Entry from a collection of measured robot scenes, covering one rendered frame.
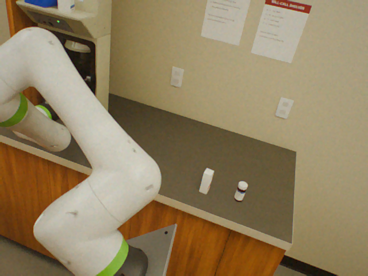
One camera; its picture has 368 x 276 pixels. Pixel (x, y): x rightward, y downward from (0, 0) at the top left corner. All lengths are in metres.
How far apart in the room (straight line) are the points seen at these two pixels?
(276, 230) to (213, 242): 0.29
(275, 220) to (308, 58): 0.81
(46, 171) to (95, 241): 0.98
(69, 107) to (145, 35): 1.17
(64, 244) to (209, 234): 0.82
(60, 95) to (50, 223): 0.28
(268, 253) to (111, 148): 0.91
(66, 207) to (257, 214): 0.86
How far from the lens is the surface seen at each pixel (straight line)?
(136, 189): 0.65
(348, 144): 1.88
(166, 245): 0.79
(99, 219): 0.67
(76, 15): 1.40
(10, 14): 1.64
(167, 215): 1.41
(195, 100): 1.85
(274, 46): 1.67
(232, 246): 1.41
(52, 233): 0.68
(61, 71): 0.78
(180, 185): 1.36
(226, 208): 1.32
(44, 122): 1.08
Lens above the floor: 1.83
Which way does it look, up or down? 32 degrees down
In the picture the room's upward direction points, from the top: 11 degrees clockwise
